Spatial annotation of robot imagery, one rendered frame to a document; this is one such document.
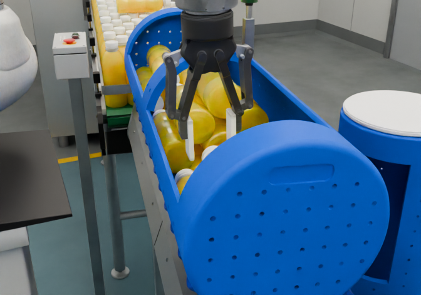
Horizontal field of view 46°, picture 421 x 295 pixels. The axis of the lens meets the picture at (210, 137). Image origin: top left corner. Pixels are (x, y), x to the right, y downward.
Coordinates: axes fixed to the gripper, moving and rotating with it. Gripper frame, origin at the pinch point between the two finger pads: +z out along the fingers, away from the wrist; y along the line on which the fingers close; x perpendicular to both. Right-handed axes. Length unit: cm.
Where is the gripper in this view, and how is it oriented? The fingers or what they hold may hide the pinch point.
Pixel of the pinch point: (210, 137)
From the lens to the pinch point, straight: 79.7
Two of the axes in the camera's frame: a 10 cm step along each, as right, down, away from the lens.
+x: -2.6, -4.2, 8.7
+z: 0.3, 8.9, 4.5
